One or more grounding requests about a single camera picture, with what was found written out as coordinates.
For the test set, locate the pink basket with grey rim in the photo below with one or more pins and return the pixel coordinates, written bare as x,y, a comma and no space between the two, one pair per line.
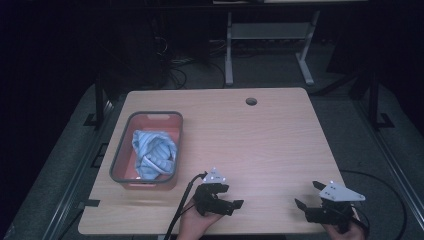
123,166

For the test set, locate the black metal post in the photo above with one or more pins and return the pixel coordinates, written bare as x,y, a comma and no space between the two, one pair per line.
374,100
99,100

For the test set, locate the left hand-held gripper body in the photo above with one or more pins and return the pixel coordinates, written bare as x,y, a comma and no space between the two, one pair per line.
208,200

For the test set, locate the blue striped cloth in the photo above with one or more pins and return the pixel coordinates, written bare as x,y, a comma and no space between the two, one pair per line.
155,153

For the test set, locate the person's left hand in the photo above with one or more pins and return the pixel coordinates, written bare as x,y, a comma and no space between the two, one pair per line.
195,223

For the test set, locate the black table clamp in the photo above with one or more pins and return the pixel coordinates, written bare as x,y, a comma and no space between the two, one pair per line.
89,202

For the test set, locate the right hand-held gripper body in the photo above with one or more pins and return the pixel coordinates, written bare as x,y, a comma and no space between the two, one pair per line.
333,208

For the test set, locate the grey metal stand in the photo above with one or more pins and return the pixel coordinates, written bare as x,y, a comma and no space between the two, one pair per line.
266,30

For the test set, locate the person's right hand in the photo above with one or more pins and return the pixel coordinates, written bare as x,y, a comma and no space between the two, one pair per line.
346,233

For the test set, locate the grey metal floor rail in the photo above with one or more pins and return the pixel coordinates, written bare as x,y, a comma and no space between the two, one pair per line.
393,160
76,173

